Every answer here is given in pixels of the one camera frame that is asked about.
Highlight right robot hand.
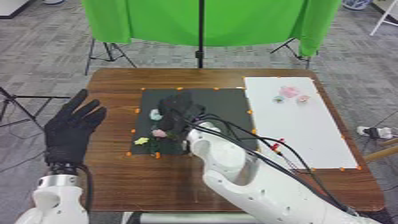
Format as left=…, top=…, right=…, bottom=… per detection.
left=155, top=92, right=208, bottom=135

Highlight black tripod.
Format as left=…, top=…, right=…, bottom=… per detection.
left=0, top=85, right=73, bottom=132

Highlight white sheet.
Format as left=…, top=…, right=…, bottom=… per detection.
left=242, top=76, right=363, bottom=172

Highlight black backdrop stand legs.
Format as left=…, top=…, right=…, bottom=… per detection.
left=82, top=37, right=139, bottom=77
left=269, top=36, right=315, bottom=70

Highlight yellow flower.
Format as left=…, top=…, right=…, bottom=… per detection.
left=132, top=136, right=151, bottom=146

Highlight green sprig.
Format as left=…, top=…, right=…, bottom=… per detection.
left=148, top=132, right=182, bottom=154

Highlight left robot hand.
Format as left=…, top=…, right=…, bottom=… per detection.
left=43, top=88, right=109, bottom=166

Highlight black stand pole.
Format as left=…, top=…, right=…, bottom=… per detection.
left=194, top=0, right=208, bottom=70

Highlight dark mat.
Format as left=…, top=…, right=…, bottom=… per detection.
left=128, top=87, right=260, bottom=157

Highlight pale grey bar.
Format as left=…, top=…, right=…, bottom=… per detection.
left=121, top=212, right=263, bottom=224

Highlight black cable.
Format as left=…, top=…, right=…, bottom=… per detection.
left=187, top=113, right=359, bottom=215

